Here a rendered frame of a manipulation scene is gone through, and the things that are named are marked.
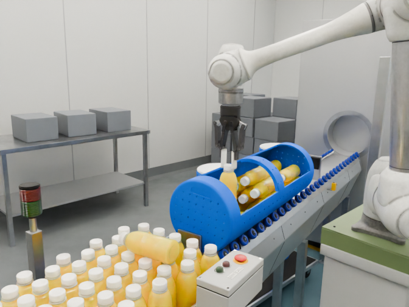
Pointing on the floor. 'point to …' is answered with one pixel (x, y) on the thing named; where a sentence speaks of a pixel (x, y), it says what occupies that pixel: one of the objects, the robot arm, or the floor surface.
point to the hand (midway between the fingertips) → (229, 159)
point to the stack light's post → (35, 254)
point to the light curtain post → (379, 111)
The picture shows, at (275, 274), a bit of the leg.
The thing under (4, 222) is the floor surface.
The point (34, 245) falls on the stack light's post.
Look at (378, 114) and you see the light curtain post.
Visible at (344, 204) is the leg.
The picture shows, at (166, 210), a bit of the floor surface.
